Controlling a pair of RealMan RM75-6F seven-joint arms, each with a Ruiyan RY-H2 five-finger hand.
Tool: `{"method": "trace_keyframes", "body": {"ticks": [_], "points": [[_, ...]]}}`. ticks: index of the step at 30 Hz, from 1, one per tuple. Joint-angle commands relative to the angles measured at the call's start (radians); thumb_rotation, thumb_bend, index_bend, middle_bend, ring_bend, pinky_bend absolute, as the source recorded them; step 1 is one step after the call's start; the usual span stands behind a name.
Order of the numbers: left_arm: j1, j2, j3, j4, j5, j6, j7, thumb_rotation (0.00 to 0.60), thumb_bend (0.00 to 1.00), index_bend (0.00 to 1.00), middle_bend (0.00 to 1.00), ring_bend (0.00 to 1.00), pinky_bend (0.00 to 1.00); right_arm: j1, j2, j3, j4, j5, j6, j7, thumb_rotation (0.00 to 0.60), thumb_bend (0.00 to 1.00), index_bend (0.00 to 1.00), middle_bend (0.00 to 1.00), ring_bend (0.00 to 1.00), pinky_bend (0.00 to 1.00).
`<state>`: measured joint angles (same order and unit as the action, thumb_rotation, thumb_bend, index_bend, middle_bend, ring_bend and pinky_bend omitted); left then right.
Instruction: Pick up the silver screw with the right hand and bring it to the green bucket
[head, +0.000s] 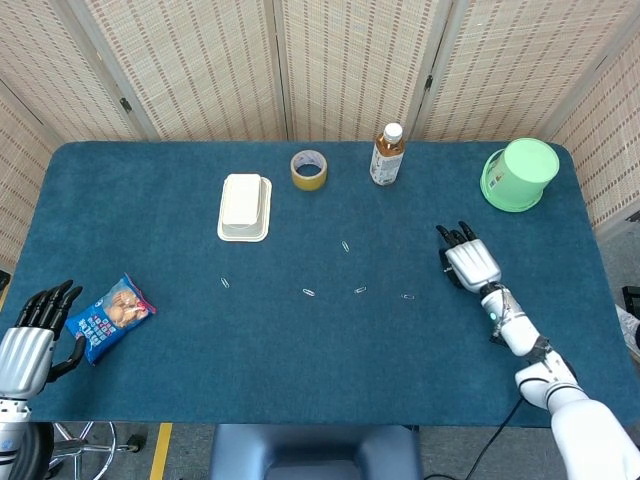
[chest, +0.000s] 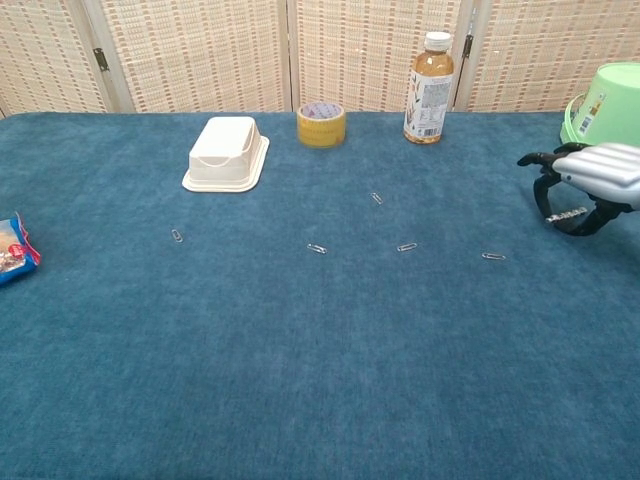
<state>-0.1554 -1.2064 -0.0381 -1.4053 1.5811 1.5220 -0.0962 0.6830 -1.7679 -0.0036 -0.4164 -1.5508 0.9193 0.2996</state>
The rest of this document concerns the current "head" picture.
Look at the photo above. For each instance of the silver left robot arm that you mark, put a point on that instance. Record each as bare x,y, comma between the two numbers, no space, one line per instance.
10,440

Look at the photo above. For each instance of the chrome stool base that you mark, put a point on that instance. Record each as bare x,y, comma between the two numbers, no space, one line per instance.
85,445

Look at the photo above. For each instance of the blue grey robot torso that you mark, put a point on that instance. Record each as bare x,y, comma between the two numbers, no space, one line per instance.
310,450

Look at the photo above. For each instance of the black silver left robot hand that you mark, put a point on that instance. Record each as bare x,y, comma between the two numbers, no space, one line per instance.
25,362

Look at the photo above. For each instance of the black screen hinge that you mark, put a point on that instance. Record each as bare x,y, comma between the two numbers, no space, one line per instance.
428,82
125,105

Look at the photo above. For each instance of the tea bottle white cap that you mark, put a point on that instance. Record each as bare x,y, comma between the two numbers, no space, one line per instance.
386,162

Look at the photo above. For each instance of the woven folding screen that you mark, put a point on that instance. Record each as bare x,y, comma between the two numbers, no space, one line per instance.
200,75

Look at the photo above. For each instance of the green upturned plastic bucket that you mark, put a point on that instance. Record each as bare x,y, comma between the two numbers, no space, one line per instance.
520,172

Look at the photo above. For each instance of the blue felt table cloth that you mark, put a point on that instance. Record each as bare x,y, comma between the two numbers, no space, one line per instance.
300,360

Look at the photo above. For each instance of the yellow packing tape roll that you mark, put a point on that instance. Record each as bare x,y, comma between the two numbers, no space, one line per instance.
309,181

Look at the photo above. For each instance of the blue cookie snack bag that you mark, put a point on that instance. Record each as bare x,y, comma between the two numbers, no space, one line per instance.
110,317

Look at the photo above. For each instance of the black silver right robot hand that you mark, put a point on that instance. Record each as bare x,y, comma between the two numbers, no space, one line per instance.
472,265

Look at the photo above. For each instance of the white lidded food container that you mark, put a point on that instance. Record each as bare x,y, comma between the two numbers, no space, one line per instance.
242,205

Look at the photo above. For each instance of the white shoe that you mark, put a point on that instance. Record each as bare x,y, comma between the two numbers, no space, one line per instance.
629,325

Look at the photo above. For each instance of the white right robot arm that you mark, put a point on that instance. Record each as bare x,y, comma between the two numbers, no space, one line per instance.
520,332

